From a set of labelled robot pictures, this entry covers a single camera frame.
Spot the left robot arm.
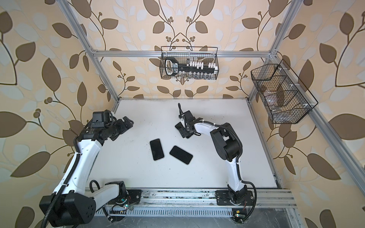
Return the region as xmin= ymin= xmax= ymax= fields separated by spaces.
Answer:
xmin=40 ymin=110 xmax=134 ymax=228

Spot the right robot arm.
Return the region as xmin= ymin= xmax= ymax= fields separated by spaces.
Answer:
xmin=175 ymin=108 xmax=257 ymax=206

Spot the black phone middle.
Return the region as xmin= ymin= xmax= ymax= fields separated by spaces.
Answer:
xmin=169 ymin=146 xmax=193 ymax=165

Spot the black phone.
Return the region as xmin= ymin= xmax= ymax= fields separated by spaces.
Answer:
xmin=169 ymin=146 xmax=193 ymax=165
xmin=150 ymin=139 xmax=164 ymax=161

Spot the black phone left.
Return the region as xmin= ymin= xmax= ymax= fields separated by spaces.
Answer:
xmin=150 ymin=139 xmax=164 ymax=161

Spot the black tool in basket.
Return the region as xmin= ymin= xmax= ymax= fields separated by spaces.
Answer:
xmin=163 ymin=57 xmax=219 ymax=76

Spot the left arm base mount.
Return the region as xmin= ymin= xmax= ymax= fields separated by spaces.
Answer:
xmin=103 ymin=189 xmax=142 ymax=223

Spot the back wall wire basket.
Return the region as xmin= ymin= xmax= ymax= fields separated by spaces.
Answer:
xmin=159 ymin=45 xmax=220 ymax=80

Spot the wall wire basket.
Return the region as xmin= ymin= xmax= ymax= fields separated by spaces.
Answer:
xmin=251 ymin=60 xmax=318 ymax=124
xmin=159 ymin=45 xmax=220 ymax=80

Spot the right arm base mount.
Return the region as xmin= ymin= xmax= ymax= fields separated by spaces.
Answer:
xmin=214 ymin=188 xmax=257 ymax=224

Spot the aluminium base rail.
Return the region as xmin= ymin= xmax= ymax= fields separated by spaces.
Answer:
xmin=127 ymin=188 xmax=297 ymax=209

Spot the right wall wire basket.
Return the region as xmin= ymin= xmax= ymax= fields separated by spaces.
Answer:
xmin=251 ymin=60 xmax=318 ymax=124

